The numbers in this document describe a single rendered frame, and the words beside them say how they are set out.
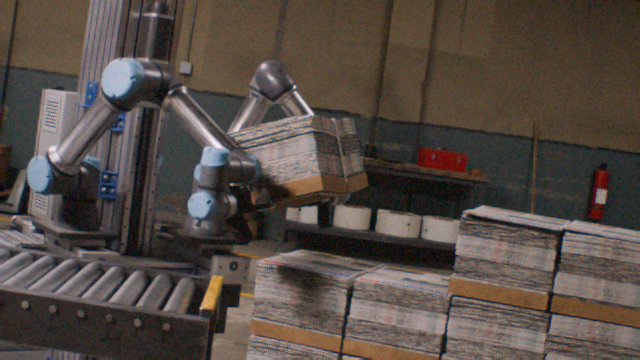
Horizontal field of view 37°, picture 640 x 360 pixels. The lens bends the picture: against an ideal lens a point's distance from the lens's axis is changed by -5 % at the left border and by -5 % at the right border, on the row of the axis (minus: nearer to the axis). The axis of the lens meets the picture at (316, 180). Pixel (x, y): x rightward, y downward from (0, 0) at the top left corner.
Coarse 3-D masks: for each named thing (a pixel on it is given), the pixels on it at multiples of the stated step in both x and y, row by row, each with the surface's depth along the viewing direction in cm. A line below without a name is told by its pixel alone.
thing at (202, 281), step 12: (12, 252) 263; (36, 252) 265; (60, 264) 264; (84, 264) 264; (108, 264) 265; (120, 264) 268; (156, 276) 265; (180, 276) 266; (192, 276) 267; (204, 288) 266; (108, 300) 265; (192, 300) 266; (192, 312) 266; (216, 312) 267
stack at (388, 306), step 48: (288, 288) 292; (336, 288) 287; (384, 288) 282; (432, 288) 285; (336, 336) 288; (384, 336) 283; (432, 336) 278; (480, 336) 274; (528, 336) 269; (576, 336) 265; (624, 336) 261
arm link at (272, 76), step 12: (276, 60) 342; (264, 72) 337; (276, 72) 336; (288, 72) 340; (264, 84) 337; (276, 84) 335; (288, 84) 335; (276, 96) 335; (288, 96) 336; (300, 96) 339; (288, 108) 337; (300, 108) 336
